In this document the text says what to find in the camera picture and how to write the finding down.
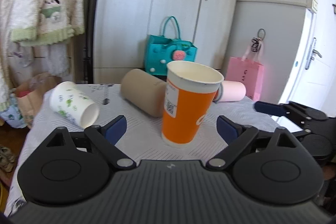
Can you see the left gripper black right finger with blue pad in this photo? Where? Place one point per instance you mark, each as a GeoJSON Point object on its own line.
{"type": "Point", "coordinates": [270, 167]}

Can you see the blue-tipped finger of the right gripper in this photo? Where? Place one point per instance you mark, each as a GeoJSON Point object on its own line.
{"type": "Point", "coordinates": [271, 109]}

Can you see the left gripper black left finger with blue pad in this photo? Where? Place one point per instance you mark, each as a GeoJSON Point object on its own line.
{"type": "Point", "coordinates": [68, 168]}

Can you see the orange paper cup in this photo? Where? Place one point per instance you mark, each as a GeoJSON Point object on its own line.
{"type": "Point", "coordinates": [190, 90]}

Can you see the pink cup with lid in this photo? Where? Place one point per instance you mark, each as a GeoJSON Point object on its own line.
{"type": "Point", "coordinates": [230, 91]}

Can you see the white paper cup green print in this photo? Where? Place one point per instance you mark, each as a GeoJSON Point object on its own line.
{"type": "Point", "coordinates": [70, 102]}

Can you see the beige tumbler cup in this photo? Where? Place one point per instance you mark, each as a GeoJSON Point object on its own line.
{"type": "Point", "coordinates": [144, 91]}

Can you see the pink paper gift bag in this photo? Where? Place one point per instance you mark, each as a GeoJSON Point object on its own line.
{"type": "Point", "coordinates": [248, 70]}

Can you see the brown paper bag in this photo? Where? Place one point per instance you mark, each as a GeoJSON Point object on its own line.
{"type": "Point", "coordinates": [30, 95]}

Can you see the white patterned tablecloth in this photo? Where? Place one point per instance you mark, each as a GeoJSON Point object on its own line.
{"type": "Point", "coordinates": [142, 139]}

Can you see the teal felt handbag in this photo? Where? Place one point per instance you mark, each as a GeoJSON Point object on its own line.
{"type": "Point", "coordinates": [161, 50]}

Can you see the white fluffy hanging garment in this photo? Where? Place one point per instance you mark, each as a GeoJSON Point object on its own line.
{"type": "Point", "coordinates": [32, 23]}

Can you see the grey wardrobe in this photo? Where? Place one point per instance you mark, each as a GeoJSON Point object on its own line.
{"type": "Point", "coordinates": [118, 31]}

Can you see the silver door handle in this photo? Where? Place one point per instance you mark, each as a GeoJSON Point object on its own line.
{"type": "Point", "coordinates": [311, 54]}

